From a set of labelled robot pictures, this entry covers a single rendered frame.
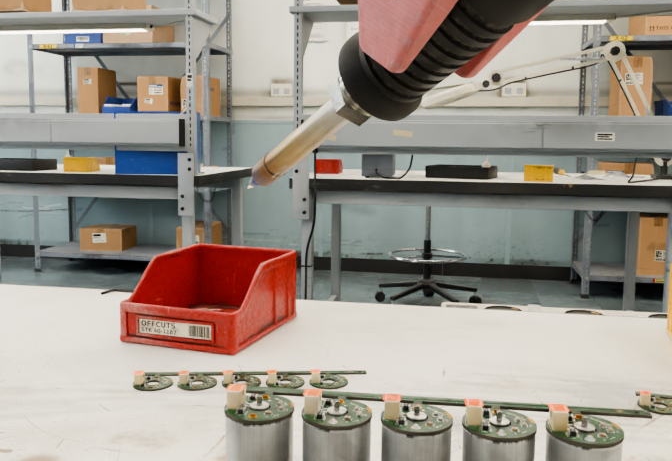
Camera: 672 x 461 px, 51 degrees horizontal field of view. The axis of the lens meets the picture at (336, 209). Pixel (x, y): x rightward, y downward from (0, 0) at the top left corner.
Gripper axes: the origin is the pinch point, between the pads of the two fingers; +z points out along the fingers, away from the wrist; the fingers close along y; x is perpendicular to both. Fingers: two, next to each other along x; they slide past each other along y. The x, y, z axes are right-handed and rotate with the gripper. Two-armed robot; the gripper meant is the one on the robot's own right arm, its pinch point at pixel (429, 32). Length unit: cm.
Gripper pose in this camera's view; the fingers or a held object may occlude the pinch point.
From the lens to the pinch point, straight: 17.2
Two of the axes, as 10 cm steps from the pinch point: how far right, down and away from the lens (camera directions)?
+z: -3.0, 8.3, 4.7
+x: 5.3, 5.6, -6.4
